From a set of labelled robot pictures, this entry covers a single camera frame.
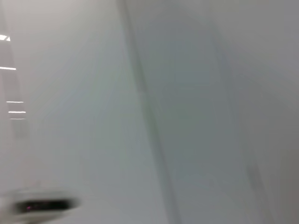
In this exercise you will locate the blurred black oval white-rimmed object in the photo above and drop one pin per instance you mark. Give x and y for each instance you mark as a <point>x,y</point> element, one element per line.
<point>44,205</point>

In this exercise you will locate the white ceiling light strip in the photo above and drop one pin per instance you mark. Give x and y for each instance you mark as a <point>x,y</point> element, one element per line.
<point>15,102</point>
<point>17,112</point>
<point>8,68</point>

